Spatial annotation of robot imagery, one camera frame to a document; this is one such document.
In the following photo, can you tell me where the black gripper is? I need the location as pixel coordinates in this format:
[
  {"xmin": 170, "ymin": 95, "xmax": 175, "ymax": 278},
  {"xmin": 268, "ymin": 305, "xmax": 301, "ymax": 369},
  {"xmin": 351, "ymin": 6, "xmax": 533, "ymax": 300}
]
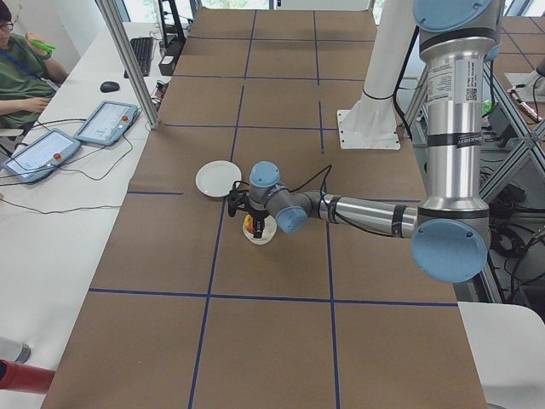
[{"xmin": 248, "ymin": 208, "xmax": 267, "ymax": 239}]

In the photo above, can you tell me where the red yellow apple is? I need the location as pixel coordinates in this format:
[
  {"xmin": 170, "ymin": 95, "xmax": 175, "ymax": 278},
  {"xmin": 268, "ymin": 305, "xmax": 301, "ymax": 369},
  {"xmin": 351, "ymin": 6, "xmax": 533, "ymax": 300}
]
[{"xmin": 243, "ymin": 214, "xmax": 255, "ymax": 235}]

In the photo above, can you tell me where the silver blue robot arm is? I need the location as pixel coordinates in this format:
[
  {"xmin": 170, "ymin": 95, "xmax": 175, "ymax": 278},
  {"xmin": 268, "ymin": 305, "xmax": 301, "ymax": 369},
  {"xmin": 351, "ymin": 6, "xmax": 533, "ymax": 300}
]
[{"xmin": 243, "ymin": 1, "xmax": 503, "ymax": 283}]

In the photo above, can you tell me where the white bowl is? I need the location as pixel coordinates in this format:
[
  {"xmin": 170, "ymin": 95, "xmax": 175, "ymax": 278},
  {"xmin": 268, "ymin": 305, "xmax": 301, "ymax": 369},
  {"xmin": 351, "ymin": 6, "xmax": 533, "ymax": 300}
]
[{"xmin": 242, "ymin": 216, "xmax": 277, "ymax": 245}]

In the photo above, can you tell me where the white round plate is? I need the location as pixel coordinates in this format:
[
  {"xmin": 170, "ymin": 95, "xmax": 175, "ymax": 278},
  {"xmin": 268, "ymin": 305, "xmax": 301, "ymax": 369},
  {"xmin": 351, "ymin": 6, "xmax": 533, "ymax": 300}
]
[{"xmin": 195, "ymin": 160, "xmax": 242, "ymax": 198}]

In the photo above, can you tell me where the far blue teach pendant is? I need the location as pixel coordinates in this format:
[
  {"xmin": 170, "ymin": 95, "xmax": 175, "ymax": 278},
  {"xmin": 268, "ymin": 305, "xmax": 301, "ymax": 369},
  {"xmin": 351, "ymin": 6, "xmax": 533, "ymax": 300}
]
[{"xmin": 73, "ymin": 101, "xmax": 139, "ymax": 146}]

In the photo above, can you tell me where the blue teach pendant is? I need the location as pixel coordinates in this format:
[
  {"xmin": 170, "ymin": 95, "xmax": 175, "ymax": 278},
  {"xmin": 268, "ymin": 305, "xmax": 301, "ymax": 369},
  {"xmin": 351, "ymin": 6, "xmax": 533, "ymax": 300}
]
[
  {"xmin": 73, "ymin": 101, "xmax": 139, "ymax": 146},
  {"xmin": 1, "ymin": 129, "xmax": 81, "ymax": 183}
]

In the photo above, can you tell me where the black desktop box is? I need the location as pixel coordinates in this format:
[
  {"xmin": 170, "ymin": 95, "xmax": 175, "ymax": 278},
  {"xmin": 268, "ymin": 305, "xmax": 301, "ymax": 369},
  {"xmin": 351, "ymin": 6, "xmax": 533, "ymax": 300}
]
[{"xmin": 158, "ymin": 55, "xmax": 177, "ymax": 77}]

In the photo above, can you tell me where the black computer mouse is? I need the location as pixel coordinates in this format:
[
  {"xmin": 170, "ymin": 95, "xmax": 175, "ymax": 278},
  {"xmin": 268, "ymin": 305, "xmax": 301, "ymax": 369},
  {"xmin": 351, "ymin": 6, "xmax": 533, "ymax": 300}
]
[{"xmin": 100, "ymin": 81, "xmax": 120, "ymax": 94}]

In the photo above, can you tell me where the black keyboard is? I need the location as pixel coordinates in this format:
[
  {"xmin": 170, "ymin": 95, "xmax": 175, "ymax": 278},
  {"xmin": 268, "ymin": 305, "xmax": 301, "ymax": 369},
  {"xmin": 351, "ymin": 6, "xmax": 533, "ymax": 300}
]
[{"xmin": 129, "ymin": 37, "xmax": 154, "ymax": 77}]

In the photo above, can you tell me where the near blue teach pendant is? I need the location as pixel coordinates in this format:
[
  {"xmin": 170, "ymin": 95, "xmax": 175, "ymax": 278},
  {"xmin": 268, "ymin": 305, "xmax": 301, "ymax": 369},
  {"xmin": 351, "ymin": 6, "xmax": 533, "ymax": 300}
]
[{"xmin": 1, "ymin": 129, "xmax": 81, "ymax": 183}]

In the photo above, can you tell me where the person in green shirt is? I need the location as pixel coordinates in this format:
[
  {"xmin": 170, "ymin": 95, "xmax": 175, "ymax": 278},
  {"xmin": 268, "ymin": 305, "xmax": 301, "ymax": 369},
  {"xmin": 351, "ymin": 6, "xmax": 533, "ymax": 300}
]
[{"xmin": 1, "ymin": 3, "xmax": 68, "ymax": 131}]

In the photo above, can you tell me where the green handheld object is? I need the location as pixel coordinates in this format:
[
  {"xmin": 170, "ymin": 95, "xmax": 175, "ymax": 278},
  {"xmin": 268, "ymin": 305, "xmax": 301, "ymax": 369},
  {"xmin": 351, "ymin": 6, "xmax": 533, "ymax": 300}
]
[{"xmin": 29, "ymin": 39, "xmax": 55, "ymax": 53}]

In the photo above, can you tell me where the white side table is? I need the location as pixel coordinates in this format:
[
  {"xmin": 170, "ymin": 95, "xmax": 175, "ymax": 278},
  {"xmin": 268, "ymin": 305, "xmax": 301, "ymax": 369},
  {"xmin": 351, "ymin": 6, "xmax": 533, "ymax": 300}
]
[{"xmin": 458, "ymin": 302, "xmax": 544, "ymax": 408}]

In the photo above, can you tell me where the red bottle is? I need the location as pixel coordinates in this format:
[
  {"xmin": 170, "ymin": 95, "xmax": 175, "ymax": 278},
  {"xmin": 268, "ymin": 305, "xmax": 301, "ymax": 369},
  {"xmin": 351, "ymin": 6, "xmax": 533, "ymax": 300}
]
[{"xmin": 0, "ymin": 360, "xmax": 55, "ymax": 395}]

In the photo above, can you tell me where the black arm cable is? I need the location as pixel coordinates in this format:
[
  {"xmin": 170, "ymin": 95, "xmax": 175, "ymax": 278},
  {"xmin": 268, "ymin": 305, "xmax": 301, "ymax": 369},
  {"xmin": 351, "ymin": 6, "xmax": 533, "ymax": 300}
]
[{"xmin": 289, "ymin": 164, "xmax": 334, "ymax": 197}]

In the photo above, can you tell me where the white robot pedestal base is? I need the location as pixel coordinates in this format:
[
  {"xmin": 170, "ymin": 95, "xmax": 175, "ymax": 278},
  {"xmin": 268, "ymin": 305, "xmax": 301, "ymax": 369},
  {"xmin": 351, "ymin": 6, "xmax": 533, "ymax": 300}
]
[{"xmin": 337, "ymin": 0, "xmax": 417, "ymax": 150}]

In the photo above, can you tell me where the aluminium frame post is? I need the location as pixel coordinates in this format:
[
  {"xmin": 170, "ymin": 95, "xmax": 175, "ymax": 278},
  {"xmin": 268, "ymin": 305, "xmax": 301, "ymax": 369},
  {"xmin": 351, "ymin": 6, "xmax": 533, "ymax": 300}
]
[{"xmin": 96, "ymin": 0, "xmax": 159, "ymax": 130}]

